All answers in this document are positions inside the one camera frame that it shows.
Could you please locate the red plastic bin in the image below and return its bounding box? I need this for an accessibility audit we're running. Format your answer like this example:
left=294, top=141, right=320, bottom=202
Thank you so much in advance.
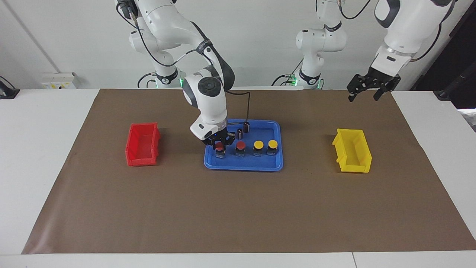
left=125, top=122, right=161, bottom=167

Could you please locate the black left base cable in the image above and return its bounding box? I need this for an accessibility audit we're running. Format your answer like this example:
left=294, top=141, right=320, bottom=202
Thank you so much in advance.
left=271, top=60, right=303, bottom=87

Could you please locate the black clamp mount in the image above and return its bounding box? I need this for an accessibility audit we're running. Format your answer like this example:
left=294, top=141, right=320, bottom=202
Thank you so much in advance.
left=0, top=76, right=20, bottom=99

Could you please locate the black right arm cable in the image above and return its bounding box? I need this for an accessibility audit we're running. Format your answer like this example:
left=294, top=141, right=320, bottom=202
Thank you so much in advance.
left=222, top=90, right=251, bottom=124

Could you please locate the black right base cable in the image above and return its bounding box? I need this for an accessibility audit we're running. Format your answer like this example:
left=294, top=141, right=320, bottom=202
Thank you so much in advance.
left=137, top=73, right=157, bottom=89

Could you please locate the black stand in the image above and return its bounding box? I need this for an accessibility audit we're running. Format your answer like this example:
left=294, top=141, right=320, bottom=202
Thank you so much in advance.
left=433, top=63, right=476, bottom=102

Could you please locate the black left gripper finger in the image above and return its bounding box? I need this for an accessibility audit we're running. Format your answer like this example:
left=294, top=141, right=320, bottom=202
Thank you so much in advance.
left=348, top=74, right=369, bottom=102
left=373, top=83, right=396, bottom=101

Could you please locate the white wall outlet box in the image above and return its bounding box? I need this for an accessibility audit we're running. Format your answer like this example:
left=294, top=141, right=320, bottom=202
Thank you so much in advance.
left=40, top=72, right=77, bottom=90

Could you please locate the blue plastic tray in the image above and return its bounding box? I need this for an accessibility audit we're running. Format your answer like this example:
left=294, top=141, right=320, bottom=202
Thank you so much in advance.
left=203, top=118, right=284, bottom=172

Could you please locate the black base cable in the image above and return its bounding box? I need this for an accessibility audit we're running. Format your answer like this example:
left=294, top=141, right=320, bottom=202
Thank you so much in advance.
left=271, top=60, right=303, bottom=87
left=137, top=73, right=157, bottom=89

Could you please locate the yellow plastic bin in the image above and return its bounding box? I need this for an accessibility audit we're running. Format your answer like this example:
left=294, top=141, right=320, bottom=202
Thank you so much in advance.
left=332, top=128, right=372, bottom=173

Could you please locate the brown paper mat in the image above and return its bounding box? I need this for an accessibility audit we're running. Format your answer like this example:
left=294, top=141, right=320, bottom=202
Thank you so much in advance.
left=22, top=89, right=476, bottom=255

